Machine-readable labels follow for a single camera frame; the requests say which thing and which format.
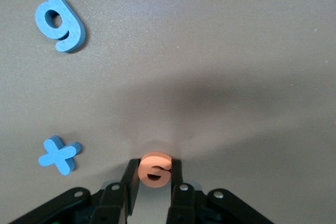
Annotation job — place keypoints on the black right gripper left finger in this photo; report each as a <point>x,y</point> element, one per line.
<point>115,200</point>

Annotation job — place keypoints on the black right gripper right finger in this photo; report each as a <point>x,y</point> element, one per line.
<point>183,203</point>

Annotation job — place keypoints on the orange letter e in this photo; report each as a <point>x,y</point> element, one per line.
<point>151,162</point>

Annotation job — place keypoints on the blue plus sign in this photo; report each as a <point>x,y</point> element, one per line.
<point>59,155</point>

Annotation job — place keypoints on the brown table cover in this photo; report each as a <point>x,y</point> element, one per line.
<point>210,37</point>

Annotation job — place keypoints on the blue letter g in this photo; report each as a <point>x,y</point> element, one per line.
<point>69,27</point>

